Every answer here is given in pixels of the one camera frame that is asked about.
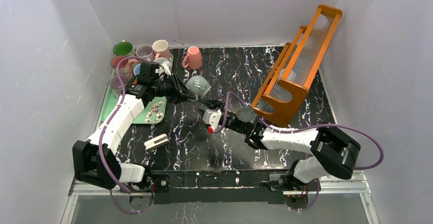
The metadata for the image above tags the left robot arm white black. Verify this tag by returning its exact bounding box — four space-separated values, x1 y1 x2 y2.
72 61 206 193

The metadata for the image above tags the lavender ribbed mug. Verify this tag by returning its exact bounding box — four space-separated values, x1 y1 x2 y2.
135 44 155 62

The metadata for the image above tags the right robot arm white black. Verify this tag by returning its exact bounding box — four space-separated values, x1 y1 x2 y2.
199 99 360 191

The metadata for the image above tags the salmon upside-down mug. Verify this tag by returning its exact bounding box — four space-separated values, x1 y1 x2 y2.
154 57 172 72

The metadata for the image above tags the white black small device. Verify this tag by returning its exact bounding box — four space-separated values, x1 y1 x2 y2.
144 134 169 152

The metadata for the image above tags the grey upside-down mug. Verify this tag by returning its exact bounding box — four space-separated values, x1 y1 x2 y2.
185 76 211 98

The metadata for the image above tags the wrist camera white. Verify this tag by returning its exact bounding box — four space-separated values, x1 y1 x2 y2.
159 61 172 78
203 109 222 134

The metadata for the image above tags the orange wooden dish rack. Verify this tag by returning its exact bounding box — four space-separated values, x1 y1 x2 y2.
251 5 343 127

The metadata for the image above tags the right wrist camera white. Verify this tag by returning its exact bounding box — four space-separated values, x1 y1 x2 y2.
203 109 222 134

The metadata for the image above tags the green floral serving tray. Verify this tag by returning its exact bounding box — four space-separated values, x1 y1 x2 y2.
101 70 167 125

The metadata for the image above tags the pinkish mug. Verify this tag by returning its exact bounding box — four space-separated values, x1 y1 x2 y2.
109 74 128 97

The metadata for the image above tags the cream cartoon mug green interior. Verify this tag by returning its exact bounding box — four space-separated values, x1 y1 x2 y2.
113 41 136 57

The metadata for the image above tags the pink patterned mug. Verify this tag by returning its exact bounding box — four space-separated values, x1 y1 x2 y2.
110 56 139 79

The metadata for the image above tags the pink upside-down mug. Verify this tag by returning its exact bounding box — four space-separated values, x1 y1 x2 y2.
181 46 203 69

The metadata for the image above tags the light blue upside-down mug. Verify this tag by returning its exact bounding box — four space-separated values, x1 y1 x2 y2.
133 63 141 76

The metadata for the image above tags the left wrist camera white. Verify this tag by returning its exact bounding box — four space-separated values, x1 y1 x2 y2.
159 61 172 78

